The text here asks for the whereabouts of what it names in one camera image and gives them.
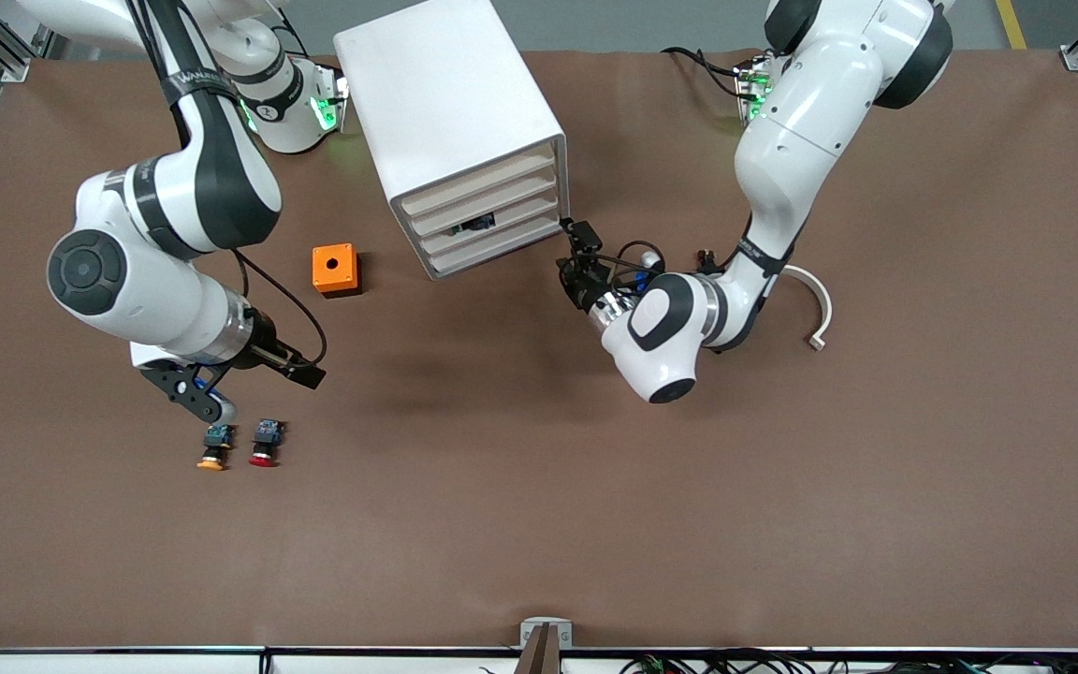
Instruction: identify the white table edge rail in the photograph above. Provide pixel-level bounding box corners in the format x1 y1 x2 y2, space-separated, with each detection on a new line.
0 646 1078 674

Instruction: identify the red mushroom push button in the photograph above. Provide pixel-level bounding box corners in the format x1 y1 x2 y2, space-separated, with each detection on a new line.
248 418 286 469

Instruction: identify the grey metal stand bracket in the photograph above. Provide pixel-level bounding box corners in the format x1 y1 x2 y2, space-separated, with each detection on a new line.
519 617 574 674

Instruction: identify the yellow mushroom push button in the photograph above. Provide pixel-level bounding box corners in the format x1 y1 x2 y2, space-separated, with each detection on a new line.
197 424 236 472

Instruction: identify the white drawer cabinet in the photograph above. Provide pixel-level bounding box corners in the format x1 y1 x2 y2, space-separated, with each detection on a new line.
333 0 570 282

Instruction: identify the black arm base cable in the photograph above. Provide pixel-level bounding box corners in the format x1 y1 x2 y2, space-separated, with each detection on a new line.
661 47 748 99

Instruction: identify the white plastic drawer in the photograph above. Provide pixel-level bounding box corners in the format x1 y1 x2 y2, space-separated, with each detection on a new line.
393 140 565 219
423 204 570 280
413 183 568 260
403 161 566 240

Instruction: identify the black cable bundle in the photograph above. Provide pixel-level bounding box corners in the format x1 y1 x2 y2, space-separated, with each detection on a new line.
619 653 1078 674

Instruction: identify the white half-ring pipe clamp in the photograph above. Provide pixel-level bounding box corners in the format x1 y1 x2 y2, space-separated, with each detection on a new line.
782 265 834 353

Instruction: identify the orange button enclosure box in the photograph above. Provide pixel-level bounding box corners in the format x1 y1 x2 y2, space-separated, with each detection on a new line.
312 243 362 299

